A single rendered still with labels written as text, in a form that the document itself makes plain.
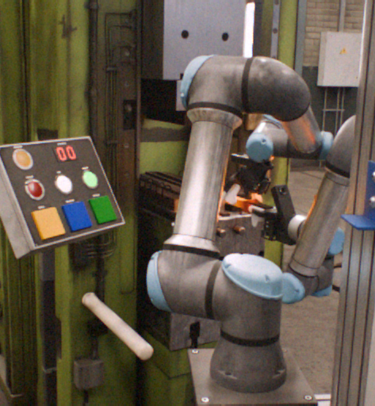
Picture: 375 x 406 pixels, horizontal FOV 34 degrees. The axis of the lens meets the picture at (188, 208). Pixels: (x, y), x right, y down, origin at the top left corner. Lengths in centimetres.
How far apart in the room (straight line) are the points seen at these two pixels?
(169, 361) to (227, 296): 102
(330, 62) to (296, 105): 786
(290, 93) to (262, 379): 56
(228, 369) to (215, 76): 57
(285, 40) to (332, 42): 677
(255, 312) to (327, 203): 38
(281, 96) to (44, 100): 127
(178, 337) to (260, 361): 95
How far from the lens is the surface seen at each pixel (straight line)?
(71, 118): 197
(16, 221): 157
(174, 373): 216
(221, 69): 125
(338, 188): 139
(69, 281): 209
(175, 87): 196
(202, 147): 122
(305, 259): 146
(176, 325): 208
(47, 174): 165
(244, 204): 183
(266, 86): 122
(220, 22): 204
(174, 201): 201
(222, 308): 115
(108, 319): 194
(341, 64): 923
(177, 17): 196
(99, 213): 170
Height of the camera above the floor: 141
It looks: 13 degrees down
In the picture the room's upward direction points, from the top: 2 degrees clockwise
